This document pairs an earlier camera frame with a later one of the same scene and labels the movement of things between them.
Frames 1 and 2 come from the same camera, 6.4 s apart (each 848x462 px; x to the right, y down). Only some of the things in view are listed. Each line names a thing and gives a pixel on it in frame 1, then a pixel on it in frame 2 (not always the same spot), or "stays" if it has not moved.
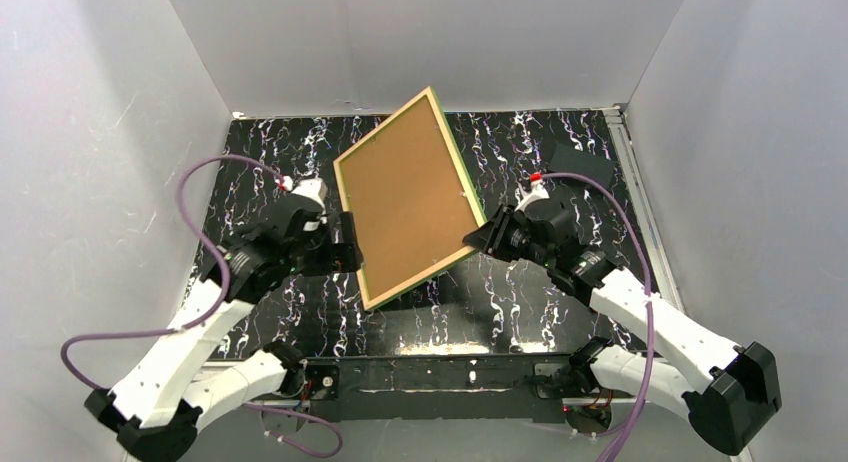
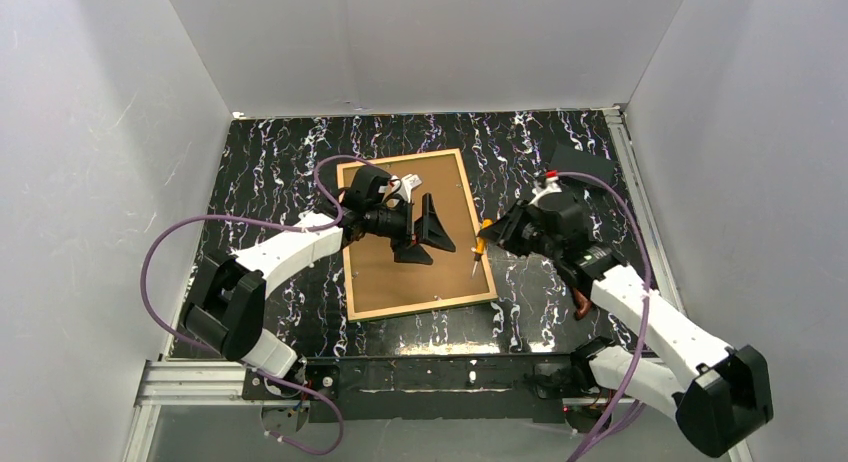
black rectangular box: [568, 160] stays
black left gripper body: [346, 241] -> [411, 227]
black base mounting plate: [429, 389] stays
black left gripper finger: [350, 257] -> [429, 228]
